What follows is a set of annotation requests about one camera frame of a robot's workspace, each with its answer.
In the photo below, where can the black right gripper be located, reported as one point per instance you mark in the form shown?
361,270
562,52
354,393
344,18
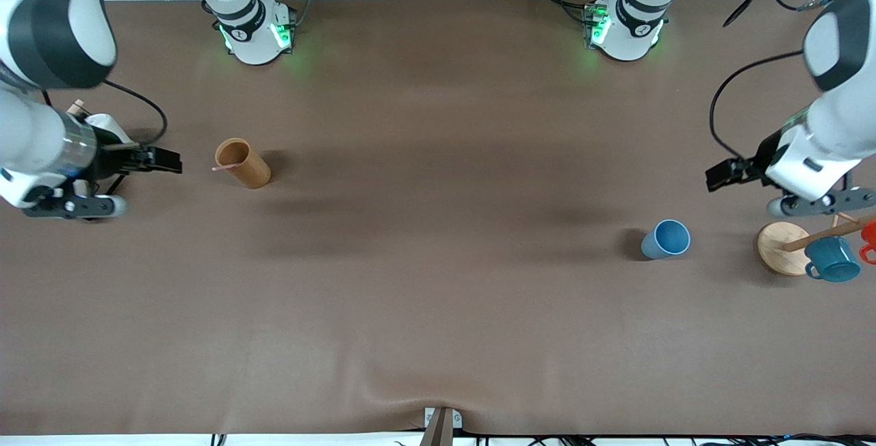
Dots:
109,158

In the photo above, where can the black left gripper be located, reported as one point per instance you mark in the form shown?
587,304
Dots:
758,163

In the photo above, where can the pink straw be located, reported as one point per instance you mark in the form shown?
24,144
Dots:
224,167

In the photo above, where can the blue cup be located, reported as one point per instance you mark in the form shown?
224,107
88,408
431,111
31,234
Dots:
665,241

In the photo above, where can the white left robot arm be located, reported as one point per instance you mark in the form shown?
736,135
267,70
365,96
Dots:
835,124

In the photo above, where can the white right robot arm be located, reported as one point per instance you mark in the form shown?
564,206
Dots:
55,29

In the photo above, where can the white tilted paper cup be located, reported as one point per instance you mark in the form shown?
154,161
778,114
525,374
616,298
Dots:
109,124

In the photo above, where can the brown wooden cylinder holder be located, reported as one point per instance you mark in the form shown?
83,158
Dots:
250,167

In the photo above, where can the wooden mug tree stand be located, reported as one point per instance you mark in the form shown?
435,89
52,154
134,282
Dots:
780,247

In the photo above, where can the wooden rack rod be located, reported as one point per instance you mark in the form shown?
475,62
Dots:
77,108

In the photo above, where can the teal mug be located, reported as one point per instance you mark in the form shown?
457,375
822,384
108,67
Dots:
831,260

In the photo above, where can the red mug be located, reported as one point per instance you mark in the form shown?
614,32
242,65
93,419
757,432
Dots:
870,237

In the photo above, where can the brown table mat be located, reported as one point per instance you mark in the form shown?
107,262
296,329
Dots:
438,309

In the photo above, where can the metal table bracket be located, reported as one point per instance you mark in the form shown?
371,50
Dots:
441,425

